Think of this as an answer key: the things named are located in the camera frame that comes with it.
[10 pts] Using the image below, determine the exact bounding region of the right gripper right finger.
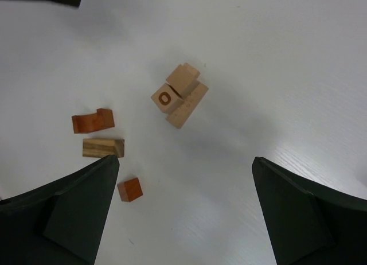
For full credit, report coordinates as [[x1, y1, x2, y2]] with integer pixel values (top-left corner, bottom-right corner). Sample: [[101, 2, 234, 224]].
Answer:
[[252, 157, 366, 264]]

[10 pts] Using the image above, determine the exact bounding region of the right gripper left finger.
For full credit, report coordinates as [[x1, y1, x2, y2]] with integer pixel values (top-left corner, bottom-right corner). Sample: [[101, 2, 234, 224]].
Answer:
[[1, 155, 119, 264]]

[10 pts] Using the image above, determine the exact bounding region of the striped plywood block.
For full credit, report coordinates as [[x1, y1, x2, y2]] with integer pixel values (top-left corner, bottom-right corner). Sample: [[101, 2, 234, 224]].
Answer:
[[82, 138, 124, 158]]

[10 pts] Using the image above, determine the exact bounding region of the reddish arch wood block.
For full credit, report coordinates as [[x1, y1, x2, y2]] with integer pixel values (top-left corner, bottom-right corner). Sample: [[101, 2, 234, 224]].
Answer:
[[72, 108, 115, 134]]

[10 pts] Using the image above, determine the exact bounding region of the wood cube with letter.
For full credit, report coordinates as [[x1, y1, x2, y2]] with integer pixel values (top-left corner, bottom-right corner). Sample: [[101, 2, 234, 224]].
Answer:
[[151, 83, 184, 114]]

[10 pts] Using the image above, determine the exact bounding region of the small light wood cube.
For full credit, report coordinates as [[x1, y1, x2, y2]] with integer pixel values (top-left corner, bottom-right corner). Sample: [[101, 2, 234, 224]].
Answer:
[[166, 63, 200, 98]]

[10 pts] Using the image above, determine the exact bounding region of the dark red wedge block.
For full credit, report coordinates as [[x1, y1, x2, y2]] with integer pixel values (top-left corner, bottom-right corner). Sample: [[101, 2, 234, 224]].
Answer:
[[117, 177, 143, 202]]

